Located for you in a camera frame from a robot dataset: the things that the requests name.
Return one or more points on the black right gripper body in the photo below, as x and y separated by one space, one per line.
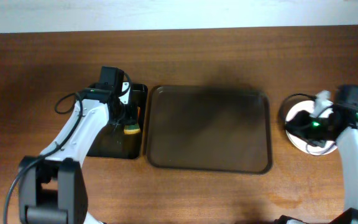
299 125

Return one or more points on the orange green scrub sponge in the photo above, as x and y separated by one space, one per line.
131 129

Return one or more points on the brown serving tray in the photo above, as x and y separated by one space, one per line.
209 128

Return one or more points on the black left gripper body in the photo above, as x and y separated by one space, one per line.
124 116

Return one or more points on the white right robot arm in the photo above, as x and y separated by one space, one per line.
332 122

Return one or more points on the black water basin tray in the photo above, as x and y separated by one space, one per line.
112 142

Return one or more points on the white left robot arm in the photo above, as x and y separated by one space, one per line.
104 122

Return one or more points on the white plate front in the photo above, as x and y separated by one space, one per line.
307 105

